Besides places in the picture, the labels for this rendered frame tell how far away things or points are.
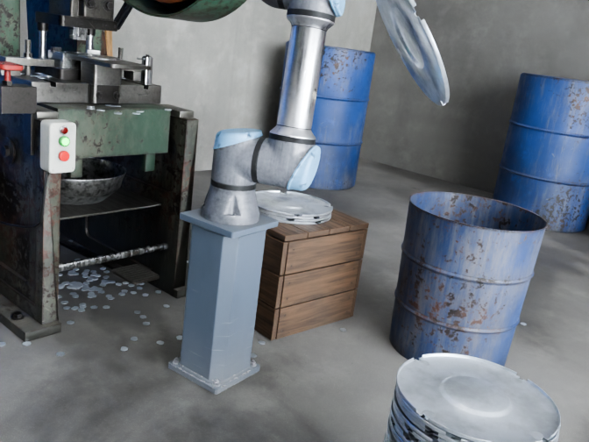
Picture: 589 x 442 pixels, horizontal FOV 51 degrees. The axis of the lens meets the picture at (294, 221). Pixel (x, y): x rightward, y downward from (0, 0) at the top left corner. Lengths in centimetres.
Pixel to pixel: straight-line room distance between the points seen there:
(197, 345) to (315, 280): 49
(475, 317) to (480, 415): 78
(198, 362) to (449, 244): 78
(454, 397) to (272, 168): 68
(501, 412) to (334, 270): 101
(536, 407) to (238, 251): 77
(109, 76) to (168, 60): 183
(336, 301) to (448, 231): 51
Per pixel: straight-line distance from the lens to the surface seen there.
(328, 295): 209
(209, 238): 158
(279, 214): 200
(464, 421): 114
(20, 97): 179
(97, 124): 194
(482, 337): 196
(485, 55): 483
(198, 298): 166
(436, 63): 112
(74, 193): 207
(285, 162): 150
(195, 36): 394
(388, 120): 519
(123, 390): 171
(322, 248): 199
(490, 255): 185
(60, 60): 209
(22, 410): 166
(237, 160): 153
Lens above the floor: 92
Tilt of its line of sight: 16 degrees down
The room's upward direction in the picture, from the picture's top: 8 degrees clockwise
